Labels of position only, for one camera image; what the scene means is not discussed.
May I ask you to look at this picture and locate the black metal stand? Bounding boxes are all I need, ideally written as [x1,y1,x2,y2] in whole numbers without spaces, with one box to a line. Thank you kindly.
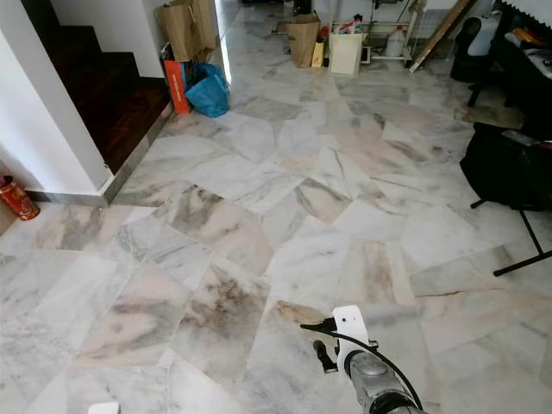
[470,194,552,277]

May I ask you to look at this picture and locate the black fabric case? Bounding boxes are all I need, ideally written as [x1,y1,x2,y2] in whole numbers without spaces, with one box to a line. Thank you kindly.
[459,122,552,212]

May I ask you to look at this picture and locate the blue plastic bag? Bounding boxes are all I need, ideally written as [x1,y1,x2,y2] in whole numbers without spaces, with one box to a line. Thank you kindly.
[185,62,231,119]

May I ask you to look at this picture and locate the cream white bag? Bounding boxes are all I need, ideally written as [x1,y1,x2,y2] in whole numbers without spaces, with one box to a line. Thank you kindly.
[328,30,366,77]

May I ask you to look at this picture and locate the orange cardboard box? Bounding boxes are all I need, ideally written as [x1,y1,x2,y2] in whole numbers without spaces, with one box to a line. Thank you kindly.
[164,59,192,115]

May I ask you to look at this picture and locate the white plastic jug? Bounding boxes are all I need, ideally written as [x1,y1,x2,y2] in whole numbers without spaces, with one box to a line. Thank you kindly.
[385,26,408,59]

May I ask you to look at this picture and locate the dark wooden staircase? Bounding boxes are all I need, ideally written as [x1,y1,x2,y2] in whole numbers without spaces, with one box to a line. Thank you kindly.
[20,0,173,175]

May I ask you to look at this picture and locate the black desk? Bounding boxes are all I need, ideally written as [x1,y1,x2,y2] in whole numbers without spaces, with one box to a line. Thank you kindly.
[487,0,552,139]

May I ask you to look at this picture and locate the black office chair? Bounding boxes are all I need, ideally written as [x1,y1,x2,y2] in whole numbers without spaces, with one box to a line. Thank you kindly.
[450,16,505,109]

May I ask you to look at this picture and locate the long wooden plank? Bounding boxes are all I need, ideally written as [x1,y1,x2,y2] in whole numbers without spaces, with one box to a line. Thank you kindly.
[408,0,477,73]

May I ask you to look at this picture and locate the large brown paper bag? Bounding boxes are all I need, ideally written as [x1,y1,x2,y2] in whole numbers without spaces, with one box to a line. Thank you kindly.
[157,0,219,63]

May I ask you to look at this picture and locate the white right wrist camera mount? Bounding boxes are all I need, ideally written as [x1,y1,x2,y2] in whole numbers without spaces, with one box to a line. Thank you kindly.
[332,304,372,370]

